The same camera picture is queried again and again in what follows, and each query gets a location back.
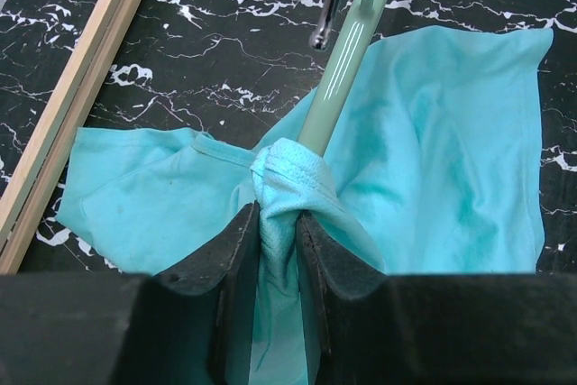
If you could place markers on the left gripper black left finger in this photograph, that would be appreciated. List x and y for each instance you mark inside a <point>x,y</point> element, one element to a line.
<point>190,324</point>

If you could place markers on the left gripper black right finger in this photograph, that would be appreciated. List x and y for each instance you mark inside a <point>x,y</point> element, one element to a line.
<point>364,327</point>

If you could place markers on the teal t shirt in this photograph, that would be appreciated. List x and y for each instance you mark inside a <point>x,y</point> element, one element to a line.
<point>433,167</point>

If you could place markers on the green plastic hanger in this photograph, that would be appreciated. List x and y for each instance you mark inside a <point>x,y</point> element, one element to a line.
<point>345,59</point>

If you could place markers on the wooden clothes rack frame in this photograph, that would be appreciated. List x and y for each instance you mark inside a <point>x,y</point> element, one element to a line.
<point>38,170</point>

